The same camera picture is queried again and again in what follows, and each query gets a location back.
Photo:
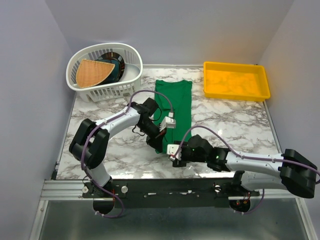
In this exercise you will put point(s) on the aluminium frame rail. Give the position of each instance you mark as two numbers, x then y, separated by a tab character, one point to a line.
61	190

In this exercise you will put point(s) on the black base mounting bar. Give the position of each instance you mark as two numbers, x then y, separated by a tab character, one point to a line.
169	193

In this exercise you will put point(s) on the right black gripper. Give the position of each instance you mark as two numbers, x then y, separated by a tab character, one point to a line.
182	163

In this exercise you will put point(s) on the orange woven fan mat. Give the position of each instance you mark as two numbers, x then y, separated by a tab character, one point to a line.
91	73

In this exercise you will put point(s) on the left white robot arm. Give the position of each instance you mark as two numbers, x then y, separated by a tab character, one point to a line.
89	144

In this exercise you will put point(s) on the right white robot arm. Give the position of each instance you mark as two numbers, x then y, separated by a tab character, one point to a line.
284	171

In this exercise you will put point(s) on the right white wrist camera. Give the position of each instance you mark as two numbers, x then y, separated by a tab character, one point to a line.
174	152

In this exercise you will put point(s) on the yellow plastic tray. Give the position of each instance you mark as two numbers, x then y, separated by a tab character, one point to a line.
234	81

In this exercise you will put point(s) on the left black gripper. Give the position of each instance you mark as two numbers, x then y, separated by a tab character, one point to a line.
156	140

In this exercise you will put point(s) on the white plastic laundry basket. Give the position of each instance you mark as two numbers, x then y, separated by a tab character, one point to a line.
129	82

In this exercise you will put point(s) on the dark teal round plate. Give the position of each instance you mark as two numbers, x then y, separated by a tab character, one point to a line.
119	66

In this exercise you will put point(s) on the green t shirt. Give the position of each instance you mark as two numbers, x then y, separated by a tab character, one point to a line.
179	96

